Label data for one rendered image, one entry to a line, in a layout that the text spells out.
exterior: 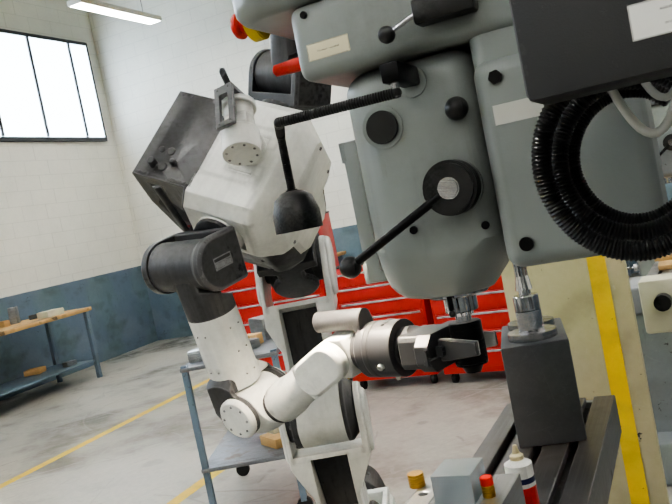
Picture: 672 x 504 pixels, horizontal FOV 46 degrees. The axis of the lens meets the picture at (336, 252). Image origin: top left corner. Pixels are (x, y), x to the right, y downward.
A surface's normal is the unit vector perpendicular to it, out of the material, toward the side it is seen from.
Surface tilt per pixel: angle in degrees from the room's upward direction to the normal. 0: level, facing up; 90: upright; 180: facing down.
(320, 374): 102
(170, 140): 58
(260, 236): 140
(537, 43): 90
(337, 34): 90
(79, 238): 90
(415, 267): 118
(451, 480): 90
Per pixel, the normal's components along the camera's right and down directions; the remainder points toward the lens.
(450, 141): -0.39, 0.13
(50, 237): 0.90, -0.16
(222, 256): 0.81, -0.07
